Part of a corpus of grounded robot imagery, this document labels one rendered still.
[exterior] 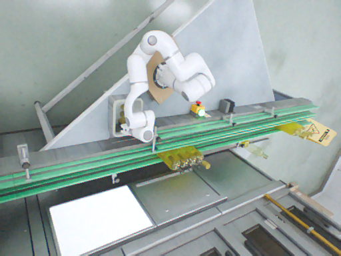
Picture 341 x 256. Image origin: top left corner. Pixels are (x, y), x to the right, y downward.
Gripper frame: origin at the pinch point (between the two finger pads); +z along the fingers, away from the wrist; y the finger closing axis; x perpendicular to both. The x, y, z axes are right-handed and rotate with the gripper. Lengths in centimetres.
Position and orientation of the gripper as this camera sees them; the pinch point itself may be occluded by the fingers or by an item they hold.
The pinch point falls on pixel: (124, 125)
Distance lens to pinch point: 142.8
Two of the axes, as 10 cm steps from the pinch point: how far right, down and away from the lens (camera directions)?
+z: -5.4, -2.0, 8.2
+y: 8.4, -1.7, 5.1
